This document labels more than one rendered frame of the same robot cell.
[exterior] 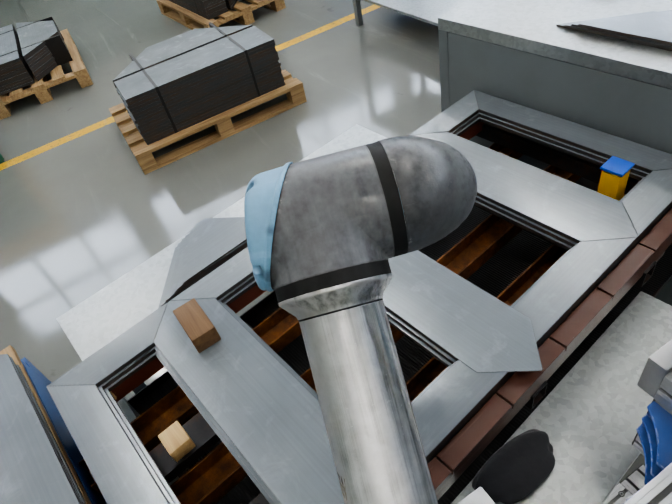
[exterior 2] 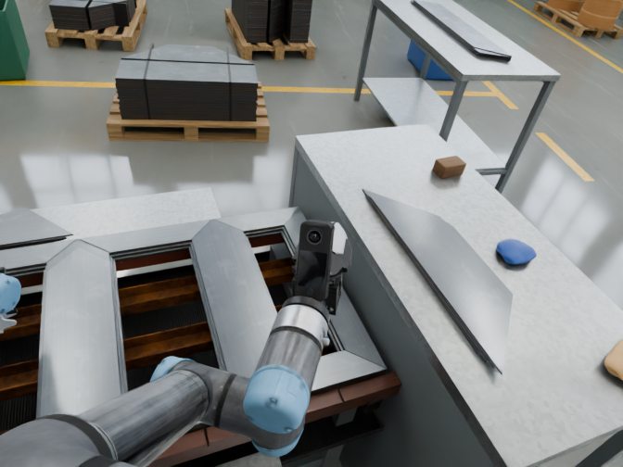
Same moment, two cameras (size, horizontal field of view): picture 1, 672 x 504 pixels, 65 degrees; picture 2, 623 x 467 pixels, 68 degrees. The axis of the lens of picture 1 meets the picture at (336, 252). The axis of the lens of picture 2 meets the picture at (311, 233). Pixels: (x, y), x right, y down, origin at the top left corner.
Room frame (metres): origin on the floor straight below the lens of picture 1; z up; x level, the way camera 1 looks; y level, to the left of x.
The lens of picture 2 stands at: (0.21, -0.78, 1.96)
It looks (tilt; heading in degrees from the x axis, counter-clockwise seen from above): 42 degrees down; 5
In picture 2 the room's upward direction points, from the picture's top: 9 degrees clockwise
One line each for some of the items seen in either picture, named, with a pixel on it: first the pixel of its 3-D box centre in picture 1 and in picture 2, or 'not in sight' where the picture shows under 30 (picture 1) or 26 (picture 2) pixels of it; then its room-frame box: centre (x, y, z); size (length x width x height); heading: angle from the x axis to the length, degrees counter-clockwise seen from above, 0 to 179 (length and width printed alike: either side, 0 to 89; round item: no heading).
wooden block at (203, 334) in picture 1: (196, 324); not in sight; (0.84, 0.36, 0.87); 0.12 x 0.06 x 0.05; 26
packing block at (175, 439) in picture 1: (176, 441); not in sight; (0.60, 0.43, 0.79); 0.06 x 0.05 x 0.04; 31
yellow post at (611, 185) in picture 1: (609, 197); not in sight; (1.01, -0.76, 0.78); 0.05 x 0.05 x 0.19; 31
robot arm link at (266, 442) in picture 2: not in sight; (266, 412); (0.52, -0.73, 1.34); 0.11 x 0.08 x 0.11; 86
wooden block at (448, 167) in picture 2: not in sight; (449, 167); (1.72, -1.12, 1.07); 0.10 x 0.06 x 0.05; 126
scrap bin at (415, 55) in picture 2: not in sight; (438, 44); (5.59, -1.40, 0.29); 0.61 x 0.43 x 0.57; 21
